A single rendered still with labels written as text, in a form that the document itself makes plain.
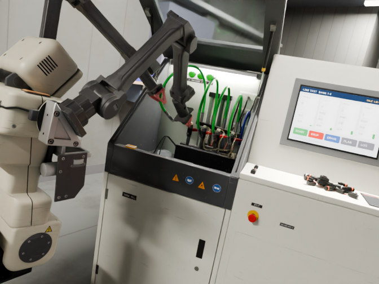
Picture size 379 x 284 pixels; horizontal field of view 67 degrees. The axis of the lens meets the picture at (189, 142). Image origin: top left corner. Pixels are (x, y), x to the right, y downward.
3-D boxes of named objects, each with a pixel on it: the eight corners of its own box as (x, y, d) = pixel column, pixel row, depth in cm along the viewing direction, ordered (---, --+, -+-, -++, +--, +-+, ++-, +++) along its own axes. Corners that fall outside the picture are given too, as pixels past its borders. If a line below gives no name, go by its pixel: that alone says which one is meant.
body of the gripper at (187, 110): (194, 110, 152) (190, 100, 147) (184, 124, 148) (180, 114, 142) (184, 108, 155) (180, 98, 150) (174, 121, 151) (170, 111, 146)
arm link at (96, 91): (74, 95, 81) (87, 106, 80) (101, 76, 86) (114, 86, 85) (79, 114, 89) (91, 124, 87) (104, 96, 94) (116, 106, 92)
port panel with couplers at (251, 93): (228, 134, 181) (238, 85, 174) (229, 134, 184) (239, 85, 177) (248, 139, 177) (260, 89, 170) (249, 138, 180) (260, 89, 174)
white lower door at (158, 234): (93, 283, 167) (106, 173, 153) (96, 281, 169) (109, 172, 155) (198, 331, 149) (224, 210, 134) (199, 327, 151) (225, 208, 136)
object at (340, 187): (302, 185, 128) (305, 173, 126) (301, 178, 138) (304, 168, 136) (358, 200, 121) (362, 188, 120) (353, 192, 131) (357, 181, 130)
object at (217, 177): (110, 173, 153) (114, 144, 149) (115, 171, 157) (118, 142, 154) (223, 208, 135) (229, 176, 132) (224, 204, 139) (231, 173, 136)
